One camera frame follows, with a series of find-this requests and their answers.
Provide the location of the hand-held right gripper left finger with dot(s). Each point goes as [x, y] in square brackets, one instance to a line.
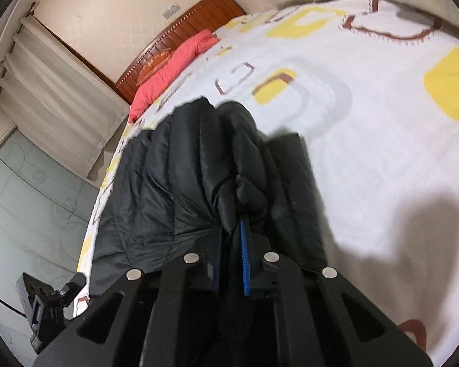
[218, 260]

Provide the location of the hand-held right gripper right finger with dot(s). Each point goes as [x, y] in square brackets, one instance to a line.
[245, 256]

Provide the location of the black puffer jacket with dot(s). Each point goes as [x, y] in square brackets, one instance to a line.
[168, 176]

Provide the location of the bed with patterned sheet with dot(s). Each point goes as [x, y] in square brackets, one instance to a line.
[367, 141]

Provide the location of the pink red pillow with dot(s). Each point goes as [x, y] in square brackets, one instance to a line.
[164, 68]

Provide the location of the orange patterned pillow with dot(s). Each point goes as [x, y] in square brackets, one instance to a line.
[153, 67]

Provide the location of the cream striped curtain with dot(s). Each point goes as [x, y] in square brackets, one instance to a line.
[57, 91]

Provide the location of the wooden headboard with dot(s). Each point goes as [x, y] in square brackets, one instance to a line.
[164, 42]

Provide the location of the white wall socket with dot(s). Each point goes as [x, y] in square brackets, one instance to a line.
[171, 10]

